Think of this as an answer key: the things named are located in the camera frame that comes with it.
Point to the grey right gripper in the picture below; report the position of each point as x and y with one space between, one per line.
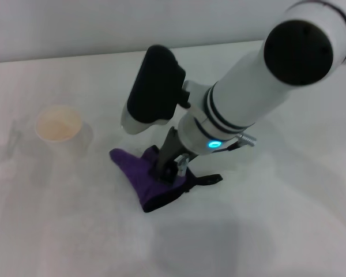
168 150

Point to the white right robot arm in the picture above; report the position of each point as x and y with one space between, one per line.
248 92

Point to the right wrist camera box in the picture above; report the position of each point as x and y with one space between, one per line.
152 86

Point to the white paper cup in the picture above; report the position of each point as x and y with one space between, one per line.
59 124

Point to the purple rag with black trim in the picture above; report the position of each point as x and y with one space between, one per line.
138 176

